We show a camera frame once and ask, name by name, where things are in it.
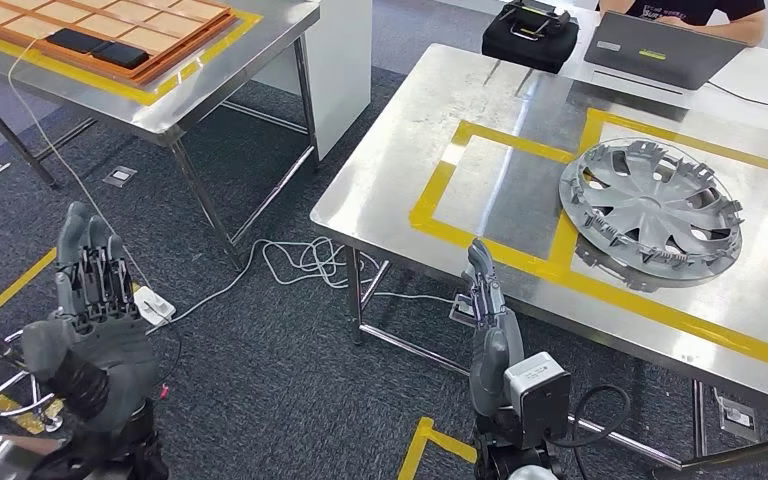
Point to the white floor socket block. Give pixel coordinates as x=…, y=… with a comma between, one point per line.
x=154, y=306

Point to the black carry bag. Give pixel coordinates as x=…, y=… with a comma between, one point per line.
x=523, y=53

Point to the steel side table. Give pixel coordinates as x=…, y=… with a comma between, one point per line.
x=258, y=60

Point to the grey plastic wheel hubcap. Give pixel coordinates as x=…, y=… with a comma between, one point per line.
x=649, y=205

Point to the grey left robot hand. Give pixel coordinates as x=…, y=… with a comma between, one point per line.
x=112, y=364

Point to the person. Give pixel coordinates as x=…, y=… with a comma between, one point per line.
x=742, y=23

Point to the chrome stool base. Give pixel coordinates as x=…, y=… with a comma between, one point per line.
x=0, y=404

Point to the steel floor outlet plate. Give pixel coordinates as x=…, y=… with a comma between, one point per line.
x=120, y=176
x=738, y=418
x=462, y=310

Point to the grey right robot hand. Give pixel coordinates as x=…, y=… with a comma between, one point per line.
x=490, y=371

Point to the grey laptop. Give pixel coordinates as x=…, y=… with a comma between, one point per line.
x=656, y=53

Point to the black remote controller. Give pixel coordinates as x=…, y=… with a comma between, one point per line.
x=533, y=16

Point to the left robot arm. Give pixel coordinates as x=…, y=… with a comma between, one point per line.
x=132, y=450

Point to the yellow floor tape square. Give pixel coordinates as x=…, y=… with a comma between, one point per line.
x=417, y=444

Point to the yellow table tape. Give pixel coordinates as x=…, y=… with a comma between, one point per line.
x=225, y=40

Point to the steel workbench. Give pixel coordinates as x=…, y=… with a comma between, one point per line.
x=390, y=166

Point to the black flat pad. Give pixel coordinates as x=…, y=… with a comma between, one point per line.
x=121, y=56
x=76, y=41

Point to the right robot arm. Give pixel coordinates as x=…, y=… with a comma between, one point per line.
x=503, y=454

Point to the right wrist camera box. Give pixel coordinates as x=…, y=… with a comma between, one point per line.
x=536, y=391

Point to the orange compartment tray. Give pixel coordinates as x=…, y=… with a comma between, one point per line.
x=178, y=26

